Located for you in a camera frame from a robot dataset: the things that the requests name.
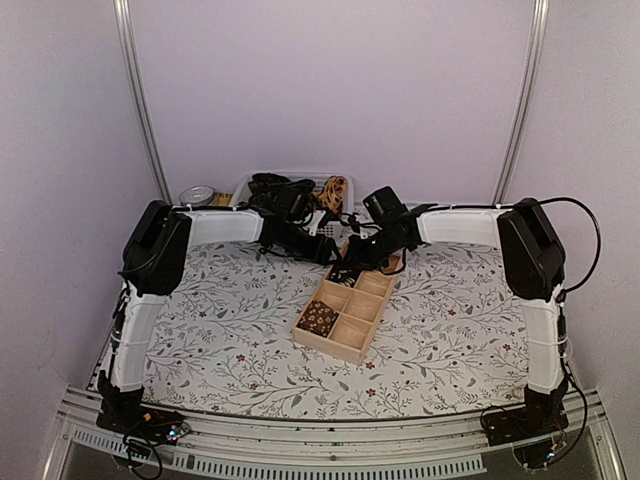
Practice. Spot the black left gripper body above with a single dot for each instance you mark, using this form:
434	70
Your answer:
319	252

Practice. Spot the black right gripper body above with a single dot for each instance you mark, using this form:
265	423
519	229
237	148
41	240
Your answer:
377	251

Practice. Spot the white plastic basket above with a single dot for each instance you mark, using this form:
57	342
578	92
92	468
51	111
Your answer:
332	228

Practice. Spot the black white floral tie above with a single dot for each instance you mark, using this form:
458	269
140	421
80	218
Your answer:
344	277

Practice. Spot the wooden divided box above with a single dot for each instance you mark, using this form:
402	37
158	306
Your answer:
360	312

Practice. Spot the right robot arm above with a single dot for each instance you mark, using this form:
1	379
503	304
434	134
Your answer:
533	258

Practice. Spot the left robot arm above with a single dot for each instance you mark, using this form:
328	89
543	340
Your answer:
153	266

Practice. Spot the yellow beetle print tie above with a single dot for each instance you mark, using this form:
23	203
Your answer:
331	197

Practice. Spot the dark floral brown tie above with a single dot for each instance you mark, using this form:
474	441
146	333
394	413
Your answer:
284	198

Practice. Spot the rolled dark tie in box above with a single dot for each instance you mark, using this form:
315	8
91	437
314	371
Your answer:
318	318

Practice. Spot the woven bamboo mat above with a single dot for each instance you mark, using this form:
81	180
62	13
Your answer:
222	199

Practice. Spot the patterned ceramic bowl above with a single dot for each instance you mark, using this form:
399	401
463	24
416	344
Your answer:
200	195

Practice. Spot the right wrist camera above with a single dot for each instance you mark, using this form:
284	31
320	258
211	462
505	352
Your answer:
358	227

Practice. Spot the front aluminium rail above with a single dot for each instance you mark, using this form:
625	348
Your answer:
438	447

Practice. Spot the right aluminium frame post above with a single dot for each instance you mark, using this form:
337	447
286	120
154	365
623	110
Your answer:
531	66

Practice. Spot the aluminium frame post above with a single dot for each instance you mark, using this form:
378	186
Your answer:
133	71
531	66

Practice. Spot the left aluminium frame post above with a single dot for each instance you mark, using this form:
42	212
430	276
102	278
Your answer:
133	71

